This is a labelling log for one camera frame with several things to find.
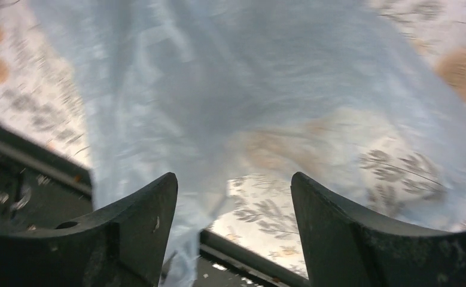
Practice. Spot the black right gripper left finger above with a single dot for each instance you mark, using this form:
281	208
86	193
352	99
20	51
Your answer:
121	244

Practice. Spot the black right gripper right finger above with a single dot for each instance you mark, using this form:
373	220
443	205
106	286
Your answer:
347	244

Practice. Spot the light blue plastic bag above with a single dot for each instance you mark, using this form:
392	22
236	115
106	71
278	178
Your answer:
368	98

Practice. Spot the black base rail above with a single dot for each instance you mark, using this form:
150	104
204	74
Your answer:
39	189

